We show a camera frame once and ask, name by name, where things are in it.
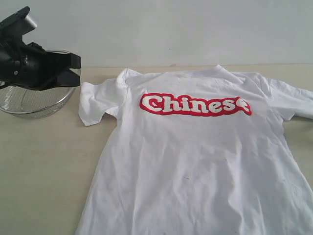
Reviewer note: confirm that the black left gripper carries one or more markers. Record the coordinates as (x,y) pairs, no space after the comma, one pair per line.
(33,68)

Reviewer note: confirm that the white t-shirt red lettering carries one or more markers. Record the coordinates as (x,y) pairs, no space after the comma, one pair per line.
(196,153)

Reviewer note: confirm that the metal mesh strainer bowl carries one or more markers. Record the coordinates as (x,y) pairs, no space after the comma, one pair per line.
(34,103)

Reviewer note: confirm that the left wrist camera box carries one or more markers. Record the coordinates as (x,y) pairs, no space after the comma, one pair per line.
(17,25)

